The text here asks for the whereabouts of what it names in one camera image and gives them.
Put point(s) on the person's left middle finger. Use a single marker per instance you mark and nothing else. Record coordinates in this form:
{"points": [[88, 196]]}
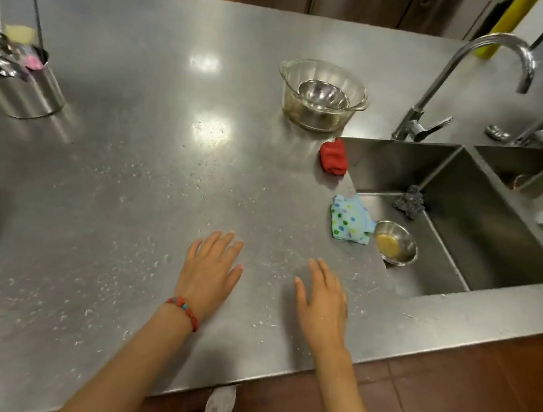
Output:
{"points": [[222, 246]]}

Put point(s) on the clear glass bowl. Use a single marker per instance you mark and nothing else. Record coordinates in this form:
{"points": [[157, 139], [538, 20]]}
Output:
{"points": [[290, 101]]}

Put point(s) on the person's left little finger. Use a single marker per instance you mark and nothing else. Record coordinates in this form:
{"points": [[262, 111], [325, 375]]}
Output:
{"points": [[194, 250]]}

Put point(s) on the steel bowl in glass bowl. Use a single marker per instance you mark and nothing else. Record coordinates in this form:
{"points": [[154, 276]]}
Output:
{"points": [[323, 95]]}

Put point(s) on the person's left thumb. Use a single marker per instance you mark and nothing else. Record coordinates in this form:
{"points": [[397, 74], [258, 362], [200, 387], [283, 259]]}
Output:
{"points": [[235, 277]]}

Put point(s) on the steel utensil holder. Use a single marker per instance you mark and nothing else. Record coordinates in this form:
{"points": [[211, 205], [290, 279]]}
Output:
{"points": [[29, 94]]}

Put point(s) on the white shoe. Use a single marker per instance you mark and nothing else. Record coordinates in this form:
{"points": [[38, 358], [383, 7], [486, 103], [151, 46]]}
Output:
{"points": [[220, 404]]}

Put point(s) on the person's left hand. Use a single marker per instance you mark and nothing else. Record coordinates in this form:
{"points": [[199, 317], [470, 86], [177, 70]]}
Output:
{"points": [[204, 282]]}

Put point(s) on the person's left forearm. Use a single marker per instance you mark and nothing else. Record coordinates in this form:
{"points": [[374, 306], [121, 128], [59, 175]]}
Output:
{"points": [[130, 369]]}

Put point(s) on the large steel sink basin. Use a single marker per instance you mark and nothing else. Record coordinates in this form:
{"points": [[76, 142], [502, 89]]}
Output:
{"points": [[477, 230]]}

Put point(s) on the thin black stick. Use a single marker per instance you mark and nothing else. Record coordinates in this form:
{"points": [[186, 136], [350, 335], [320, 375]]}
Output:
{"points": [[38, 18]]}

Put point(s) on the small steel sauce bowl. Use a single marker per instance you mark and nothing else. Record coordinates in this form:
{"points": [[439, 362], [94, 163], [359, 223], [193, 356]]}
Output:
{"points": [[396, 244]]}

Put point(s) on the steel wool scrubber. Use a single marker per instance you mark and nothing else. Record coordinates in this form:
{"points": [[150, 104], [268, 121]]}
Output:
{"points": [[410, 201]]}

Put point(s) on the curved steel faucet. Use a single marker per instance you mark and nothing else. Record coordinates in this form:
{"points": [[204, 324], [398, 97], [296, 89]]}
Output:
{"points": [[449, 69]]}

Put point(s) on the yellow pole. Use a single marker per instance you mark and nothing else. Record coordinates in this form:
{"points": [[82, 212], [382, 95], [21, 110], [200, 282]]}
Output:
{"points": [[508, 20]]}

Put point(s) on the person's right forearm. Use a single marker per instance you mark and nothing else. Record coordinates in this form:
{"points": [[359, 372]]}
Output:
{"points": [[347, 408]]}

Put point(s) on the yellow sponge brush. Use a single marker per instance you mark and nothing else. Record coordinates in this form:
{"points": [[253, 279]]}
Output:
{"points": [[20, 33]]}

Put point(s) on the person's right thumb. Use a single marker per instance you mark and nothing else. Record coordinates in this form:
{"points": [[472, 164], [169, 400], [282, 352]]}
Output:
{"points": [[301, 293]]}

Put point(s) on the person's right hand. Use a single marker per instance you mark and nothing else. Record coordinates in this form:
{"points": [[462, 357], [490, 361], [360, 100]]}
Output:
{"points": [[324, 317]]}

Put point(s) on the red cloth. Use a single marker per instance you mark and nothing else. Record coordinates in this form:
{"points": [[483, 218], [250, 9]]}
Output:
{"points": [[333, 157]]}

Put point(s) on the polka dot cloth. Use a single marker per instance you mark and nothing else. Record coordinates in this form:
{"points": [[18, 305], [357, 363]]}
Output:
{"points": [[349, 219]]}

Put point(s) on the pink utensil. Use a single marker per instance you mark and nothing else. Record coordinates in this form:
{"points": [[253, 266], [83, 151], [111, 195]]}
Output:
{"points": [[33, 62]]}

